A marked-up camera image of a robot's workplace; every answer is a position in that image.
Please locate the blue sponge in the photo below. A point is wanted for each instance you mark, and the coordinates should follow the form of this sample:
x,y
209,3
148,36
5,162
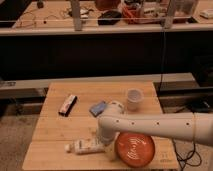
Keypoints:
x,y
98,108

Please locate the grey metal post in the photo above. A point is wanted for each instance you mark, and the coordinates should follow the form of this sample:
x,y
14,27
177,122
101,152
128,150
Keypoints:
x,y
168,21
75,7

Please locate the orange ceramic bowl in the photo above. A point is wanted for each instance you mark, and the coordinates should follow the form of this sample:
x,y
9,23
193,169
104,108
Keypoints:
x,y
135,150

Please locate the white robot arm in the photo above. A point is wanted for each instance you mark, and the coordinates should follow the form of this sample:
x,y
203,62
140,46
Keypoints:
x,y
195,127

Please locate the grey metal post left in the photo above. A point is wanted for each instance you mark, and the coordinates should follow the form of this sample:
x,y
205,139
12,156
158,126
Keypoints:
x,y
75,7

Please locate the wooden workbench in background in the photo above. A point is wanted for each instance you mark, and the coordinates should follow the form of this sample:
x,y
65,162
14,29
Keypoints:
x,y
61,17

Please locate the black pouch on bench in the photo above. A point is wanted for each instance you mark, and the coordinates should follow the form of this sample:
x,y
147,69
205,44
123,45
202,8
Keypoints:
x,y
110,17

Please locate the grey metal post right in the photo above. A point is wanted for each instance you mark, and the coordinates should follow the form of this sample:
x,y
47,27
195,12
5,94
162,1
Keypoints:
x,y
168,21

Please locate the white plastic bottle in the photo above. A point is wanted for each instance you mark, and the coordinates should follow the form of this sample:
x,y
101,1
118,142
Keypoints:
x,y
84,146

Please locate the translucent plastic cup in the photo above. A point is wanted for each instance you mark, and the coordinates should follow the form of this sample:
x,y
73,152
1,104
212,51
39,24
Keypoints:
x,y
134,98

